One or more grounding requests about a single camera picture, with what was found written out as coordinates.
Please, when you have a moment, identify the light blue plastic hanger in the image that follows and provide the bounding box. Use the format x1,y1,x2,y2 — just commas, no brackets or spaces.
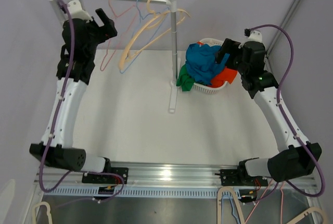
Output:
119,0,166,74

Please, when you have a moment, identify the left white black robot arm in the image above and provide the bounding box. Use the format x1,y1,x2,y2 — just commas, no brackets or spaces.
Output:
29,8,118,183

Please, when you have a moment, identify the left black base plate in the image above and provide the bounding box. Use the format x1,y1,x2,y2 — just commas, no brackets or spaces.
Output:
81,167,129,184

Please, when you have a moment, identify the white plastic laundry basket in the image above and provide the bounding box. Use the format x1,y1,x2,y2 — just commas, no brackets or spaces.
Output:
188,37,235,96

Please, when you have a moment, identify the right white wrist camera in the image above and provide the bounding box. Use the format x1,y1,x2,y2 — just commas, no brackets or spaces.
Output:
238,29,262,49

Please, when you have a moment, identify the orange t shirt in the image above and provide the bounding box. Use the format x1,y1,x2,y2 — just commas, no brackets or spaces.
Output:
197,38,237,89

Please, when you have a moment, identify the green t shirt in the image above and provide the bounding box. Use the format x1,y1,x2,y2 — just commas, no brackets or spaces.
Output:
176,65,195,92

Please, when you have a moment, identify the metal clothes rack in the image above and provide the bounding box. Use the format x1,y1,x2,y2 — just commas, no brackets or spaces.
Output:
49,0,180,113

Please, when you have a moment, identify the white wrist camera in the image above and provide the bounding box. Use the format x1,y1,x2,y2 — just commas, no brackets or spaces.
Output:
66,0,93,21
238,29,262,49

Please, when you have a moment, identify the pink hanger bottom right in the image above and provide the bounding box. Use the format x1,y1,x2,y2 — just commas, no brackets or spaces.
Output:
245,182,286,223

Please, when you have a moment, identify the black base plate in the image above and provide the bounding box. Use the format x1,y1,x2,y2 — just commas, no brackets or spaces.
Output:
215,168,268,186
81,167,129,184

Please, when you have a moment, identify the aluminium rail frame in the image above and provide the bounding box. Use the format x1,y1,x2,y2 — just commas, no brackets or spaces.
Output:
42,161,318,190

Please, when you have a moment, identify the beige plastic hanger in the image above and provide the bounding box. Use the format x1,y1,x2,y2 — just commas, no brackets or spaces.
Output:
118,0,191,71

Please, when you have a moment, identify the beige hanger bottom right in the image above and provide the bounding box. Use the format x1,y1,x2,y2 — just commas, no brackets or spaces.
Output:
287,207,329,224

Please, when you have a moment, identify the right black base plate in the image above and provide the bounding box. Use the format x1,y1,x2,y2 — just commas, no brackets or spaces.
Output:
215,168,268,186

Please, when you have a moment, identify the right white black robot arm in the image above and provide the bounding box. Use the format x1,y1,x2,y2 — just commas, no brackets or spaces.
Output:
215,39,322,185

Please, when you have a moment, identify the white slotted cable duct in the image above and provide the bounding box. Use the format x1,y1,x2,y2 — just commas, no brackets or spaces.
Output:
43,186,261,199

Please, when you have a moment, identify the pink plastic hanger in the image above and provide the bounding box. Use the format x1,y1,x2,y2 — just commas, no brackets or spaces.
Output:
99,0,138,72

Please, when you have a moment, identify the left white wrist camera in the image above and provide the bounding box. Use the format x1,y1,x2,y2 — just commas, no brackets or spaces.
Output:
66,0,93,21

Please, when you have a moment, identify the beige hanger bottom centre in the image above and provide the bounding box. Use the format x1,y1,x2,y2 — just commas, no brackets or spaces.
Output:
216,186,245,224

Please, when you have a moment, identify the blue t shirt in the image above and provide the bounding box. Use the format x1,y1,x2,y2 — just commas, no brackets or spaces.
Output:
185,43,230,85

